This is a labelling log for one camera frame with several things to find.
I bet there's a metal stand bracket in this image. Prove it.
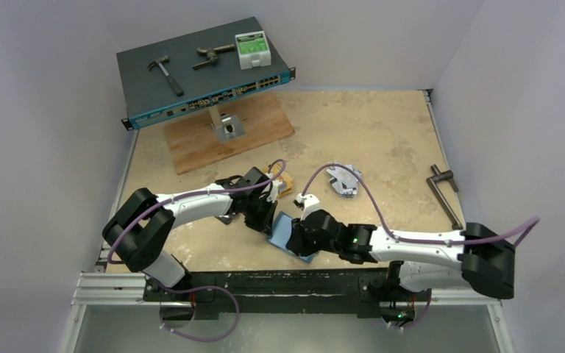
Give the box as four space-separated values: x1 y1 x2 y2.
207 105 246 143

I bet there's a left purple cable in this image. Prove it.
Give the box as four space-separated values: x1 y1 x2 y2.
107 158 288 293

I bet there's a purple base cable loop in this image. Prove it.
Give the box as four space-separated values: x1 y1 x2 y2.
158 284 241 342

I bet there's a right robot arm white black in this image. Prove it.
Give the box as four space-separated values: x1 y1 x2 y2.
285 210 516 299

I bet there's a blue card holder wallet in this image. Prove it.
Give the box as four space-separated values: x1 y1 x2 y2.
268 212 316 264

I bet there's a wooden board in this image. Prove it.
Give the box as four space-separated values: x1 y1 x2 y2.
163 93 294 175

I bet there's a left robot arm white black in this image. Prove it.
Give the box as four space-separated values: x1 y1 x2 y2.
102 167 284 301

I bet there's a small hammer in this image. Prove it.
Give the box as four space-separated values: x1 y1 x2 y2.
147 55 184 97

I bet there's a metal door lever handle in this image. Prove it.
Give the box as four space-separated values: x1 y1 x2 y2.
426 164 464 230

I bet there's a gold credit card stack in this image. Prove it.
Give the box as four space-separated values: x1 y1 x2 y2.
261 163 293 201

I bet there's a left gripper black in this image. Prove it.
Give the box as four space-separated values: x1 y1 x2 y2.
243 195 277 238

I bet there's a black credit card stack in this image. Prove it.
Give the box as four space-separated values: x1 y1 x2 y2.
216 214 235 225

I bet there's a bronze door handle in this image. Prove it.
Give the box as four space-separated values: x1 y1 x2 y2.
192 44 236 71

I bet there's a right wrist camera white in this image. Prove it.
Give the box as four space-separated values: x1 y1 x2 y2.
294 193 321 221

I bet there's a white green electrical module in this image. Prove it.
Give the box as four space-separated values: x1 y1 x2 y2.
235 31 271 70

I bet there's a network switch grey teal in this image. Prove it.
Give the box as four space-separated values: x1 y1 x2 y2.
116 17 296 131

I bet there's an aluminium frame rail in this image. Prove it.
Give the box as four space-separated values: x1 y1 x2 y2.
68 233 513 353

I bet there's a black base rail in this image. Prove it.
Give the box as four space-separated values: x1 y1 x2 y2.
143 266 431 323

